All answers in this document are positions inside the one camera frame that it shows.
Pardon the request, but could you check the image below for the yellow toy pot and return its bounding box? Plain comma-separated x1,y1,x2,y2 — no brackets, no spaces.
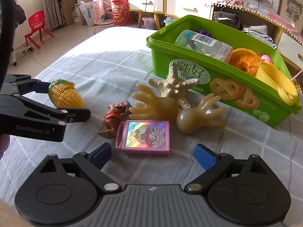
255,61,299,106

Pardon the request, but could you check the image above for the brown figurine toy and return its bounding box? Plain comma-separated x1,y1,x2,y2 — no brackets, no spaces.
98,100,132,139

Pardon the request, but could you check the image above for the pink holographic eraser box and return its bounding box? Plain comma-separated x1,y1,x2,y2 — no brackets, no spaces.
116,120,170,156

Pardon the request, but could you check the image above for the clear storage bin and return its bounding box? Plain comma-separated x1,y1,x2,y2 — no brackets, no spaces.
164,16,180,27
142,16,158,30

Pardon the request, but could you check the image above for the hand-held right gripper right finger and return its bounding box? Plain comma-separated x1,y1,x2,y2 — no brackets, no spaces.
186,144,270,192

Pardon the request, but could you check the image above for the wooden tv stand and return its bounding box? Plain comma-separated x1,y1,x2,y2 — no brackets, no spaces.
208,2,303,76

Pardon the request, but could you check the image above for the clear cotton swab jar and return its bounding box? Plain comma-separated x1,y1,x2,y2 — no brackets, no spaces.
175,30,233,63

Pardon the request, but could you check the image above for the wooden desk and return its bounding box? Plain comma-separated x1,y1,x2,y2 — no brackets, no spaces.
56,0,95,25

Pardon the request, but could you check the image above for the white shopping bag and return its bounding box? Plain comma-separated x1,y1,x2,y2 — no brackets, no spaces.
79,0,106,26

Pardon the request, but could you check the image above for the cartoon girl picture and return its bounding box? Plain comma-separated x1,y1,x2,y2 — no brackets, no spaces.
277,0,303,29

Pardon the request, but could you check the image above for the yellow toy corn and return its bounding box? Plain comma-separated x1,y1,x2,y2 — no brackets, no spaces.
48,79,86,109

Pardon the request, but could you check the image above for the wooden shelf cabinet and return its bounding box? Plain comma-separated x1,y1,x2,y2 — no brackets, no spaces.
127,0,213,29

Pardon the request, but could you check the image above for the dark jacket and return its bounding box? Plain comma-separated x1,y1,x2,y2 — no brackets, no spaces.
11,0,27,50

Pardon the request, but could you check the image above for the red printed bucket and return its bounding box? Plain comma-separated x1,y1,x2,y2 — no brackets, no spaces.
109,0,130,26

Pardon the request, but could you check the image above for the orange plastic toy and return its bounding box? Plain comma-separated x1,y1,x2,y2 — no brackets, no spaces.
229,48,262,76

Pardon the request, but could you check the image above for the tan rubber hand toy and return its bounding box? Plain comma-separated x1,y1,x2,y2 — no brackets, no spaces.
129,84,180,120
176,93,229,134

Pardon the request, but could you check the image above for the red plastic chair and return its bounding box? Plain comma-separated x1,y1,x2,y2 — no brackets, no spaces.
25,11,55,49

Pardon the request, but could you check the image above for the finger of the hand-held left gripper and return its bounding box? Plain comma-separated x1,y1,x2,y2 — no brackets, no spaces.
14,94,91,126
0,74,51,95

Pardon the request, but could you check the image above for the grey checked blanket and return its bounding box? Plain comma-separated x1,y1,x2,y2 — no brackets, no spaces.
0,26,303,194

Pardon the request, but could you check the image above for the black bag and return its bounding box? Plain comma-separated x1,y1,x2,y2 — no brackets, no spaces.
213,11,241,30

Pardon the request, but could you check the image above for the green plastic box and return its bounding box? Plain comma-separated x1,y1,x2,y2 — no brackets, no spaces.
146,15,299,128

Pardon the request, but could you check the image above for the pale starfish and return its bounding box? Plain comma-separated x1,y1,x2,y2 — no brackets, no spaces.
148,61,200,109

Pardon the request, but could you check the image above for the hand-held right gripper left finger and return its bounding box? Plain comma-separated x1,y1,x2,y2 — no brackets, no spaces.
38,143,120,192

